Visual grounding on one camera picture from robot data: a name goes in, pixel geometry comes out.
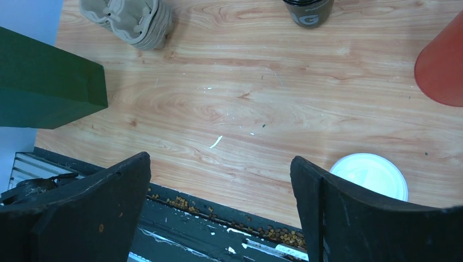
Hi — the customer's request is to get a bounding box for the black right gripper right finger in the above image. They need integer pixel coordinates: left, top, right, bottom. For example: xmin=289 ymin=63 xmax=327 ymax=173
xmin=290 ymin=156 xmax=462 ymax=261

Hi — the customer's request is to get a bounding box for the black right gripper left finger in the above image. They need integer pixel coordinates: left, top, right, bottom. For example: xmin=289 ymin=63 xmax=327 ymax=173
xmin=1 ymin=152 xmax=151 ymax=261

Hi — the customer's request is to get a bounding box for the white plastic lid stack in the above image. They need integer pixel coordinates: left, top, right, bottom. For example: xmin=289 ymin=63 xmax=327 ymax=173
xmin=330 ymin=153 xmax=408 ymax=201

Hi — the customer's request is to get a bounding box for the green paper bag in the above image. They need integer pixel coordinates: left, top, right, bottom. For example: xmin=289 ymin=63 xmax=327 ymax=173
xmin=1 ymin=28 xmax=108 ymax=129

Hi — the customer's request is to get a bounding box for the red straw holder cup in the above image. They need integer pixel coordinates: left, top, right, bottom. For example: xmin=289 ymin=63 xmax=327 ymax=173
xmin=414 ymin=12 xmax=462 ymax=107

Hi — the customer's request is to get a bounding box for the grey pulp cup carrier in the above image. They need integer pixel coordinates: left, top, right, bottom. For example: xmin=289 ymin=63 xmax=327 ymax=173
xmin=79 ymin=0 xmax=174 ymax=51

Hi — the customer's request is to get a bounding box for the black paper cup stack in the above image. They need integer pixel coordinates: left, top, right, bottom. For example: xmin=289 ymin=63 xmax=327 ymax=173
xmin=283 ymin=0 xmax=334 ymax=29

